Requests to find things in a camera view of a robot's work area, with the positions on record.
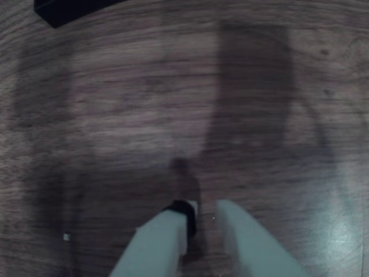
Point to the small white crumb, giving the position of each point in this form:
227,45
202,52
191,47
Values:
67,237

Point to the shallow black box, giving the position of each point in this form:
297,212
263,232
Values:
66,10

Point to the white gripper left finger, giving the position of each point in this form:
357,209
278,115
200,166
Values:
157,245

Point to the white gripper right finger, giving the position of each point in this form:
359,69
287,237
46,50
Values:
250,248

